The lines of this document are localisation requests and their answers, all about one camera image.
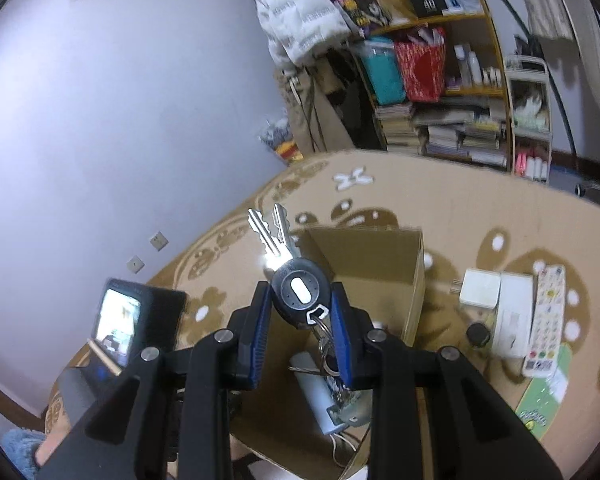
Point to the wooden shelf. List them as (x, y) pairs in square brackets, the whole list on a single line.
[(497, 40)]

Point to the white remote control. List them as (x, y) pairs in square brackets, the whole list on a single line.
[(545, 320)]

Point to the wall socket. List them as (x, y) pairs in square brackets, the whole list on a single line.
[(135, 264), (159, 241)]

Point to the red patterned bag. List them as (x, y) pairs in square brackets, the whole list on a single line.
[(420, 67)]

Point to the stack of books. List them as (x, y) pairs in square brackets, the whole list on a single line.
[(445, 135)]

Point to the yellow fluffy plush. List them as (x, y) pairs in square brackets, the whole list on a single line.
[(390, 0)]

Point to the row of cosmetic bottles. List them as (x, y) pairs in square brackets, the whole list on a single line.
[(472, 70)]

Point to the colorful snack bags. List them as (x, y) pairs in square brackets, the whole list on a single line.
[(280, 142)]

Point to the white rounded charger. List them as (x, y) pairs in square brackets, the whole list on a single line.
[(312, 390)]

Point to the person's left forearm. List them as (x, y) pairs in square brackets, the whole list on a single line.
[(50, 440)]

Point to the teal storage bag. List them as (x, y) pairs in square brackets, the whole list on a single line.
[(382, 72)]

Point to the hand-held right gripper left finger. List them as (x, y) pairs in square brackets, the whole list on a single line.
[(255, 340)]

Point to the white square adapter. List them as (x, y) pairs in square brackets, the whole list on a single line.
[(480, 287)]

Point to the black fob key bunch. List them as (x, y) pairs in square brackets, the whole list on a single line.
[(300, 290)]

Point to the green oval card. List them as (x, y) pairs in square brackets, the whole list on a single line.
[(540, 400)]

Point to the tan hanging coat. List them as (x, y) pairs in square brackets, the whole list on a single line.
[(315, 115)]

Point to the white storage cart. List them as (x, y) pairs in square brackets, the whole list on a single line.
[(530, 115)]

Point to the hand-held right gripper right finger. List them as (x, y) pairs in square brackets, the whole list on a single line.
[(347, 345)]

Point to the pink and black printed bag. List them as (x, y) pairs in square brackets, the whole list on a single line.
[(355, 5)]

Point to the small black round object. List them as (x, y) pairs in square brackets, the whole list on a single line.
[(478, 335)]

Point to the cardboard box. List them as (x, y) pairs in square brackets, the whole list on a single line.
[(370, 255)]

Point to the white puffer jacket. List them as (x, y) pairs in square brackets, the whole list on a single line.
[(300, 10)]

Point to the white router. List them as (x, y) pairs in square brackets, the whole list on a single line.
[(512, 310)]

